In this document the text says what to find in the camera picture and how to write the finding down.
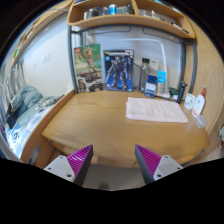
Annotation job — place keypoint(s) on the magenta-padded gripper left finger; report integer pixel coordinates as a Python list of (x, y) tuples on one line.
[(78, 161)]

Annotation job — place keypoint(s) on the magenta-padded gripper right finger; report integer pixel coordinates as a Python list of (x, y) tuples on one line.
[(150, 161)]

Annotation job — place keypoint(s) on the pink towel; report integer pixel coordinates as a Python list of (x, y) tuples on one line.
[(155, 110)]

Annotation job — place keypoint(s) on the clear plastic cup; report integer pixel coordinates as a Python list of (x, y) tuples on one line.
[(200, 121)]

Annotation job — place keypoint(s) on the white mug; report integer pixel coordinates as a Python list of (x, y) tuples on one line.
[(190, 101)]

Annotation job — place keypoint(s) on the dark green round container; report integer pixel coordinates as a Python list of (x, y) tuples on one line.
[(173, 91)]

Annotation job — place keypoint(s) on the small blue and white box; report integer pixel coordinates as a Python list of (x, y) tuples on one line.
[(150, 87)]

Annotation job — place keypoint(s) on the white bottle with red cap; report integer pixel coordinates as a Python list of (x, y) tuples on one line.
[(199, 103)]

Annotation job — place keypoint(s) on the black cylindrical shaver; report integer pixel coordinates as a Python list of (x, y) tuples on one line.
[(181, 91)]

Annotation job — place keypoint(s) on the bed with teal bedding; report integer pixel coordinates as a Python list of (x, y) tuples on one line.
[(28, 103)]

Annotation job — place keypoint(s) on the light blue card package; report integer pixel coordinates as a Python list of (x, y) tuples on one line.
[(161, 81)]

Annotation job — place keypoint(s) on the dark translucent water bottle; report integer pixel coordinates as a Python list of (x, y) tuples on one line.
[(143, 78)]

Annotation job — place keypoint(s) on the green tree-figure brick set box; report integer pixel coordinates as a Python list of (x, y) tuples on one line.
[(87, 68)]

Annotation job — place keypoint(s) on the white box with blue print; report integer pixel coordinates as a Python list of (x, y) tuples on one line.
[(154, 65)]

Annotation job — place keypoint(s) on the blue robot model kit box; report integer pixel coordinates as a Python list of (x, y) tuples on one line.
[(118, 70)]

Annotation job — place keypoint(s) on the white desk lamp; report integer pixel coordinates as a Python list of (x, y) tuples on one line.
[(163, 60)]

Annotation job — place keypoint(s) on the wooden shelf unit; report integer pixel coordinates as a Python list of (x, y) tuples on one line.
[(133, 20)]

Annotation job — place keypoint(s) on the white wall switch plate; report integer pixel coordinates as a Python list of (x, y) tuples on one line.
[(46, 58)]

